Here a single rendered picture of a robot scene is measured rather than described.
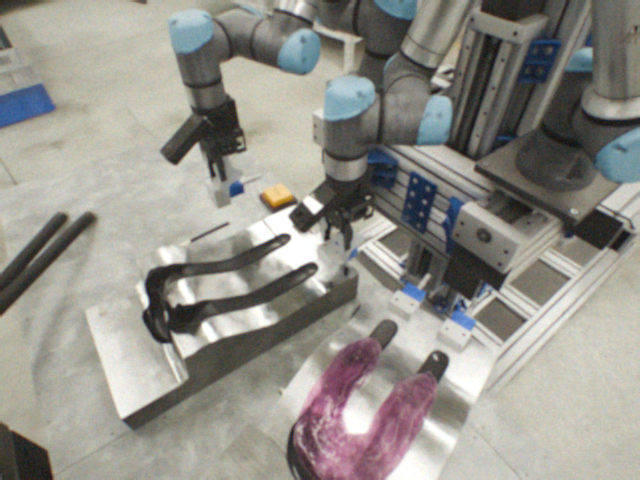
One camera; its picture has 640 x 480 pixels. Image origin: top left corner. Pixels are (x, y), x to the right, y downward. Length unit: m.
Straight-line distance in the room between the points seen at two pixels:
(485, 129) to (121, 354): 0.94
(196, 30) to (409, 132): 0.39
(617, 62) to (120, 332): 0.90
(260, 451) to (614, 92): 0.70
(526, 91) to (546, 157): 0.26
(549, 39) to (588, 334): 1.40
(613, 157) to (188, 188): 1.00
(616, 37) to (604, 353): 1.61
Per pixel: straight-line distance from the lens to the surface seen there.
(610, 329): 2.19
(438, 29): 0.71
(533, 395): 1.85
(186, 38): 0.78
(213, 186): 0.95
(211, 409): 0.80
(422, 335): 0.80
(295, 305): 0.78
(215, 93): 0.82
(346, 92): 0.61
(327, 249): 0.82
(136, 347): 0.84
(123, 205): 1.23
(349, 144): 0.63
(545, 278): 1.92
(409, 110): 0.63
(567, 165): 0.88
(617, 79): 0.68
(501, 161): 0.93
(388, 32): 1.07
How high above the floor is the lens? 1.53
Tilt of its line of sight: 48 degrees down
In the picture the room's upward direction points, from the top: straight up
